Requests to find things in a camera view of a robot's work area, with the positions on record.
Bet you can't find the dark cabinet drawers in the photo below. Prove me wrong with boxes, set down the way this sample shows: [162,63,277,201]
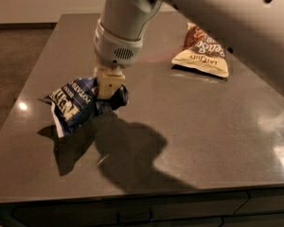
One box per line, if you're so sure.
[0,187,284,227]

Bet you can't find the brown and cream chip bag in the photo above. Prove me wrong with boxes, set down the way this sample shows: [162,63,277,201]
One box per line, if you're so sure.
[171,23,229,79]

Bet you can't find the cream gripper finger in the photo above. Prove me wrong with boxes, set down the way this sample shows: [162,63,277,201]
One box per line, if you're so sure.
[97,67,125,99]

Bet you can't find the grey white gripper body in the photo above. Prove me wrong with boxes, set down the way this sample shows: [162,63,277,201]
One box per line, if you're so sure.
[94,21,143,67]

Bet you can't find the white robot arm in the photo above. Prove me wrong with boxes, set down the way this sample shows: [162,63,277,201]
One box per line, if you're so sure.
[94,0,284,96]

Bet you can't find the blue kettle chip bag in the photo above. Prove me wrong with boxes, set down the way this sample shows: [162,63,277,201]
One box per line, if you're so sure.
[44,78,129,138]

